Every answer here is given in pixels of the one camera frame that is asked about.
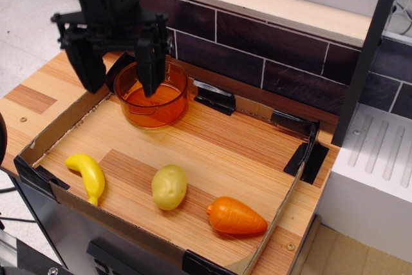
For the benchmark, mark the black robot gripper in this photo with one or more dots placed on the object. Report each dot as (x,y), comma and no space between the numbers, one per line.
(105,17)

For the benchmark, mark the yellow plastic toy banana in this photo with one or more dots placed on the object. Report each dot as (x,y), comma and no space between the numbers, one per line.
(91,173)

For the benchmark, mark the dark tiled backsplash panel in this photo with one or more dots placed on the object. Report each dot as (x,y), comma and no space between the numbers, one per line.
(308,69)

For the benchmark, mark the black toy oven handle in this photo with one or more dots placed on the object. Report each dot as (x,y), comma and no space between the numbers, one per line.
(111,259)

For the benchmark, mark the transparent orange plastic pot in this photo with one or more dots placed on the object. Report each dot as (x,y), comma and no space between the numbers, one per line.
(161,109)

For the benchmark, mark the white ribbed drainboard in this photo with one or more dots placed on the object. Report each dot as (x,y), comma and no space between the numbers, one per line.
(368,194)

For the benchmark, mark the orange plastic toy carrot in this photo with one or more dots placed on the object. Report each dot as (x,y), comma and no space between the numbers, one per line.
(229,215)

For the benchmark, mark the cardboard fence with black tape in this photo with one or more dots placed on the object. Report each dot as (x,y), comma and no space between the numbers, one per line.
(257,155)

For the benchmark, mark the black vertical post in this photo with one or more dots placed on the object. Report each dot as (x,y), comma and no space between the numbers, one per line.
(380,16)

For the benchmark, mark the yellow plastic toy potato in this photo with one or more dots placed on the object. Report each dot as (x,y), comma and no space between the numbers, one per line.
(169,187)

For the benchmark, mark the light wooden shelf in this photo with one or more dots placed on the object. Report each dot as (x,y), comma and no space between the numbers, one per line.
(301,16)

